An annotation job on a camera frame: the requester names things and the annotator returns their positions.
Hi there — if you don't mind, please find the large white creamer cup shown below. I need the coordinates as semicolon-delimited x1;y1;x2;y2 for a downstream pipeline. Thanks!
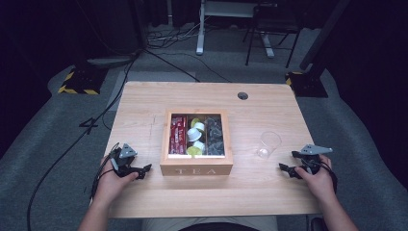
187;127;203;142

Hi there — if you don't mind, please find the left hand-held gripper black cable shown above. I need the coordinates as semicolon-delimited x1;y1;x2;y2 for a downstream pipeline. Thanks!
89;141;121;201

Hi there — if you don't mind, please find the stack of red stick packets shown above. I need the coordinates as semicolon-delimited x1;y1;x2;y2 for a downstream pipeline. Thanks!
168;115;189;156

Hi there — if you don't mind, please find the person's dark shoe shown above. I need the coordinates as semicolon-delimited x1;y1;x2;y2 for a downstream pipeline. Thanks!
309;217;325;231

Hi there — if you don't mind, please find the long black floor cable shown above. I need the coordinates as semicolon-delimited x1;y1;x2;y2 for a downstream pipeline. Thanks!
26;50;143;231

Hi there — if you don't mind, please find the black chair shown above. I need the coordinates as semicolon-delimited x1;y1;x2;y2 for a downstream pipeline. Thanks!
242;2;304;69

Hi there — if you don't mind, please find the right hand-held gripper black cable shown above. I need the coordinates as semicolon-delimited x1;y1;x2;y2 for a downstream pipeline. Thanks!
316;159;339;194

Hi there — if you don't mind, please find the hand-held gripper black cable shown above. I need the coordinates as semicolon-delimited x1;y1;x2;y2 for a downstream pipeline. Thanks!
89;141;121;201
316;159;339;194

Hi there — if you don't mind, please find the person's right hand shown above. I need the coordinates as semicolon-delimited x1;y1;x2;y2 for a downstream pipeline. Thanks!
294;154;337;203

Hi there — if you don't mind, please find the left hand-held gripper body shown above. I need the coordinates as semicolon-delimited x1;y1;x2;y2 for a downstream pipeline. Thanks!
110;142;139;178

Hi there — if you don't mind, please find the pile of dark tea bags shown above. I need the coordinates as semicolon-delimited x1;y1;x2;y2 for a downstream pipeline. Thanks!
204;116;225;157

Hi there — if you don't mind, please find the person's left hand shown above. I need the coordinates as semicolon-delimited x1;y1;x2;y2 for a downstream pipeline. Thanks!
93;155;140;207

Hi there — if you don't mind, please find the flat grey stand foot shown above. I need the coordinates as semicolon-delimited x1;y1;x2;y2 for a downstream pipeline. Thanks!
86;55;138;67

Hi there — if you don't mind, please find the clear plastic cup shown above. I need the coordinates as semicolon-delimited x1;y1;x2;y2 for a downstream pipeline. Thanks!
256;130;283;160

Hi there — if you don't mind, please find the white desk frame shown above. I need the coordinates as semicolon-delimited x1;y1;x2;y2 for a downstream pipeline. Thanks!
195;0;276;59

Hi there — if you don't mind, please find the wooden tea box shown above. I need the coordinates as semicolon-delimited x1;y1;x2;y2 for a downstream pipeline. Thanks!
159;108;235;177

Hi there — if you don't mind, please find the slanted black stand pole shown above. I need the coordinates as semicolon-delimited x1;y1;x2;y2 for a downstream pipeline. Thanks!
299;0;351;72

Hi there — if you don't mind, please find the thin black floor cable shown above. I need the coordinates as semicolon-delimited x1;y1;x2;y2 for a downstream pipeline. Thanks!
140;47;233;84

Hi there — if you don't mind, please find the black yellow striped stand base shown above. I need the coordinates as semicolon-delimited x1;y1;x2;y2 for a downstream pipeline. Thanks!
285;70;329;98
57;65;109;96

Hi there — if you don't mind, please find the bundle of floor cables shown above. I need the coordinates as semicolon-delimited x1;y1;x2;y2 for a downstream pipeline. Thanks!
146;17;210;50

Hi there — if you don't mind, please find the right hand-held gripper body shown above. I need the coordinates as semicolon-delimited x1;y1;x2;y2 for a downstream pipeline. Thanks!
300;143;334;176

